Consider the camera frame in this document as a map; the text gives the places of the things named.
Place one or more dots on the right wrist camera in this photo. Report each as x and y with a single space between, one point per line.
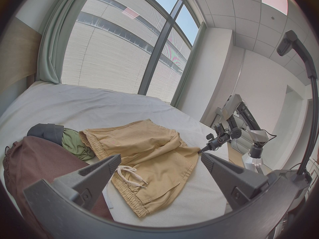
209 136

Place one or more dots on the tan shorts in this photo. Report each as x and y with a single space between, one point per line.
154 158

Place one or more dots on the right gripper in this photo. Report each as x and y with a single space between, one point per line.
213 145

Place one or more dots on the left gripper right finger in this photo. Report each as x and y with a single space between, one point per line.
231 180

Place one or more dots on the window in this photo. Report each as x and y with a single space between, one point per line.
119 46

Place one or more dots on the brown shorts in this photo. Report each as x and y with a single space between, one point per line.
37 163

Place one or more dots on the green garment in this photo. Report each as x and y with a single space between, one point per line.
74 143

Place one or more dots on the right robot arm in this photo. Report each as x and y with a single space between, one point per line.
234 103

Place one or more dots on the bed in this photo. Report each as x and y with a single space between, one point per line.
112 108

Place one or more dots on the grey-green curtain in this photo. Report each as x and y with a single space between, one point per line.
49 46

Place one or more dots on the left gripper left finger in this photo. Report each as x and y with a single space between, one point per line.
92 180

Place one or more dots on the black garment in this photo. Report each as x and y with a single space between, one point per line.
42 132

